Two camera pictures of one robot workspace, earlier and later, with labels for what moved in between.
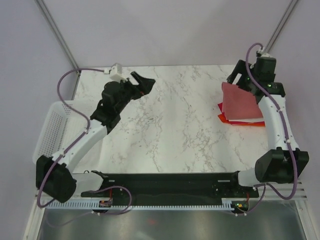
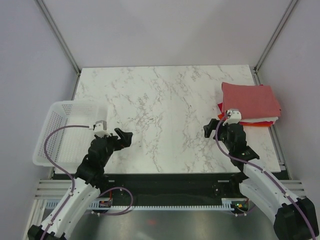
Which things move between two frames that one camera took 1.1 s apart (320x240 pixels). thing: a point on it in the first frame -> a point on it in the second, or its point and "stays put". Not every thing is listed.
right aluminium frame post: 281,26 stays put
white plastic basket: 60,124 stays put
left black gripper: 146,84 -> 125,137
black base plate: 172,187 stays put
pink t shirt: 238,103 stays put
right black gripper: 238,69 -> 208,128
